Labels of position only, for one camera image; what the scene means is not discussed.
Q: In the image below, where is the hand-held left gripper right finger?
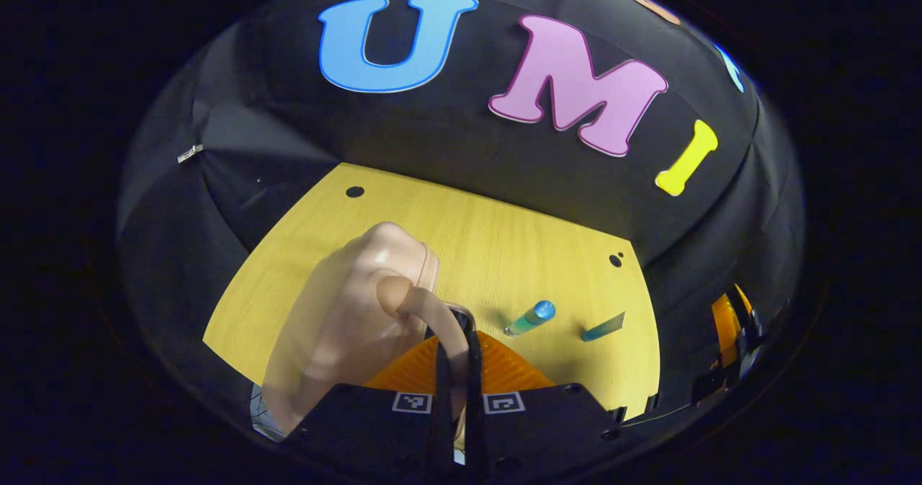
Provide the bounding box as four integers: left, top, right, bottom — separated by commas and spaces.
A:
465, 330, 627, 485

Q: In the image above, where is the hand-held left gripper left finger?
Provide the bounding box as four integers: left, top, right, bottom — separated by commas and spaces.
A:
285, 334, 458, 485

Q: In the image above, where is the blue skin care bottle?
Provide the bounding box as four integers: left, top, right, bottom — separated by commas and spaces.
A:
503, 300, 557, 338

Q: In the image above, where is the blue skin care tube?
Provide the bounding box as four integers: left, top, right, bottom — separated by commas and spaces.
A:
581, 311, 626, 343

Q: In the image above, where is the black backdrop cloth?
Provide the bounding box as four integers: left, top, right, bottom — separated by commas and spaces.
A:
119, 0, 804, 428

